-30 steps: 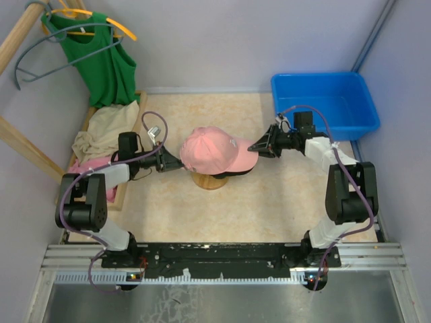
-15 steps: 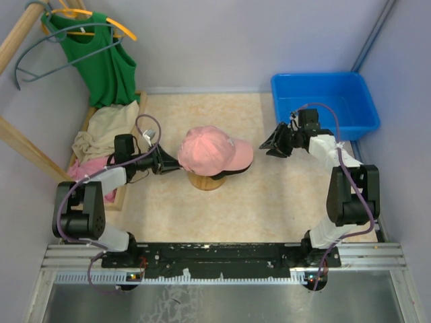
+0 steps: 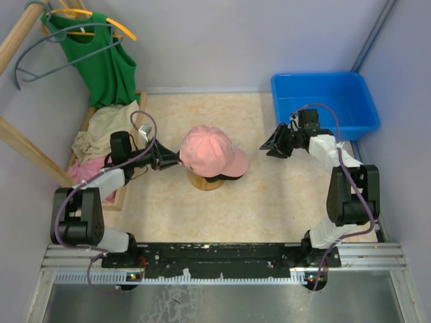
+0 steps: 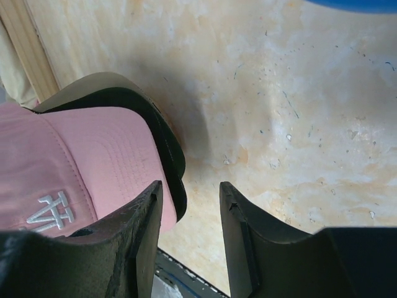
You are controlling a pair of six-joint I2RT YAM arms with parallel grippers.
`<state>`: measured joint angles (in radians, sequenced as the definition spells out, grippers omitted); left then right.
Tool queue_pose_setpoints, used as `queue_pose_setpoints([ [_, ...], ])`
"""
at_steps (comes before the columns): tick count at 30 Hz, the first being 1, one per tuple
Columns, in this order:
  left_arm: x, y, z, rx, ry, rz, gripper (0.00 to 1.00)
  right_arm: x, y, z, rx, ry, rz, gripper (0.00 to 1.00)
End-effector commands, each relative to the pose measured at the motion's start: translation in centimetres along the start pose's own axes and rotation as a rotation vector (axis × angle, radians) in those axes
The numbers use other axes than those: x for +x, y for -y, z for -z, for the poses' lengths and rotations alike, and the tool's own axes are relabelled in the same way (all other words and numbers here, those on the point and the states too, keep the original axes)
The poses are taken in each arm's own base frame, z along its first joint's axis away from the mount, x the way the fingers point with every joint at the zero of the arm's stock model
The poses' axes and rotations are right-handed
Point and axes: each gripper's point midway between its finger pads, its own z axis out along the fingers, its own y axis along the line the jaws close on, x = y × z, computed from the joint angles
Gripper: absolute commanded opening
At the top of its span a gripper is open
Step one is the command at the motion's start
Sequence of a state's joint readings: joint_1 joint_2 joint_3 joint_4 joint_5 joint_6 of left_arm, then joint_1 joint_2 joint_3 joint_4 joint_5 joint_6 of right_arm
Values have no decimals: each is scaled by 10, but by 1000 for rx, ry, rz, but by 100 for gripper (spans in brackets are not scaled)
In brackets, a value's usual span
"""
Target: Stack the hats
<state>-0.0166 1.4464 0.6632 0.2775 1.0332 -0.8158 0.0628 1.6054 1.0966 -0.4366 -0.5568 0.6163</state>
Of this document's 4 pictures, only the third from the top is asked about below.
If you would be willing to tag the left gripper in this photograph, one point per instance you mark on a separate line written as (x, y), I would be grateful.
(165, 157)

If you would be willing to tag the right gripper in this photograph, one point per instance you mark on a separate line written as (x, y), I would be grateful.
(274, 143)

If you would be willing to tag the pink cap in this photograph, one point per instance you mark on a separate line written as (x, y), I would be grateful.
(209, 152)

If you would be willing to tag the wooden hat stand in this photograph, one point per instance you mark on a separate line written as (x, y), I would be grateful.
(202, 184)

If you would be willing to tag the black baseball cap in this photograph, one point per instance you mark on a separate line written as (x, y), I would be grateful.
(221, 177)

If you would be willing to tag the wooden clothes rack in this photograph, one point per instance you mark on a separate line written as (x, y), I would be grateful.
(13, 137)

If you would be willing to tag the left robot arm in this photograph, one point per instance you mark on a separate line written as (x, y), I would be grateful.
(78, 219)

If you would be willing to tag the cream cloth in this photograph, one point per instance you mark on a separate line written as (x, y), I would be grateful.
(94, 142)

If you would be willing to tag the pink cloth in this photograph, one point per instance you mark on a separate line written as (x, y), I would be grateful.
(82, 171)

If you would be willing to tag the blue plastic bin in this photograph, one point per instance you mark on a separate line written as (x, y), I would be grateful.
(340, 97)

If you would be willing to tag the green tank top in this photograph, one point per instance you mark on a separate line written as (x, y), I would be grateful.
(109, 76)

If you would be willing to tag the grey-blue hanger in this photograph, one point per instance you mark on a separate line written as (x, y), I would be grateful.
(65, 46)

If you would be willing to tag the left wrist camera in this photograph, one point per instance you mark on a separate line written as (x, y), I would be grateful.
(144, 131)

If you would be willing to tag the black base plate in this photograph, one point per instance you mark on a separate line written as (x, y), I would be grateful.
(211, 261)

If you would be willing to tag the aluminium frame rail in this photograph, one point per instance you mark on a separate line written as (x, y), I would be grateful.
(67, 266)

